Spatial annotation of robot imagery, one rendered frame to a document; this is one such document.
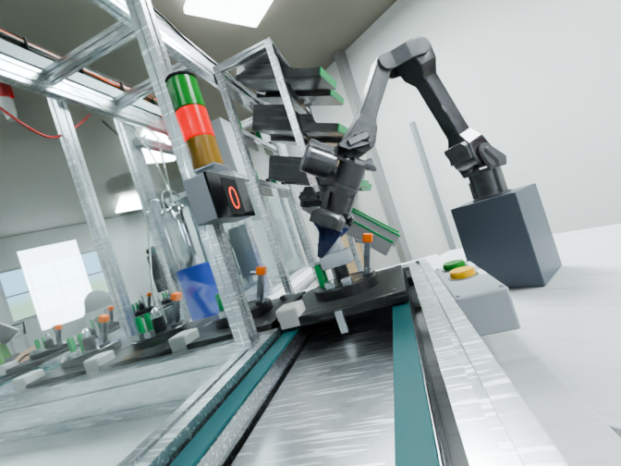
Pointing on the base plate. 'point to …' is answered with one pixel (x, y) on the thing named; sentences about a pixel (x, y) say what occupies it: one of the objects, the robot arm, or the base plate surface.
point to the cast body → (335, 256)
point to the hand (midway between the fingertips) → (327, 240)
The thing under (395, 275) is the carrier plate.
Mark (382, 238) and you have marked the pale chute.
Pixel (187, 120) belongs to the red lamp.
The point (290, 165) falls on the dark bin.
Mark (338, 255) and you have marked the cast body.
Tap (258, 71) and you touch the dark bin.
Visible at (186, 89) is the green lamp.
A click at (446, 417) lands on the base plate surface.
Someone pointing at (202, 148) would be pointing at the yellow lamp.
